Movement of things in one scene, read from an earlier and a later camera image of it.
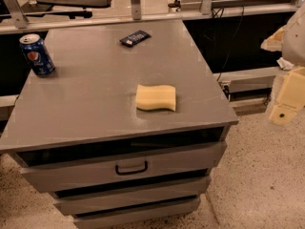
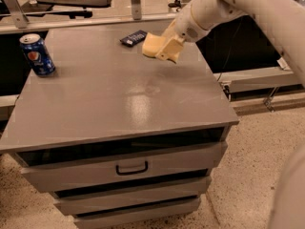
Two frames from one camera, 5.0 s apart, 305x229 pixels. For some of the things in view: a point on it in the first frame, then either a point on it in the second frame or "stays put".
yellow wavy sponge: x=155 y=96 to x=152 y=44
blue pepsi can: x=36 y=54 stays put
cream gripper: x=294 y=43 to x=187 y=25
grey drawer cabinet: x=127 y=131 stays put
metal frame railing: x=13 y=17 stays put
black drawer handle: x=127 y=173 stays put
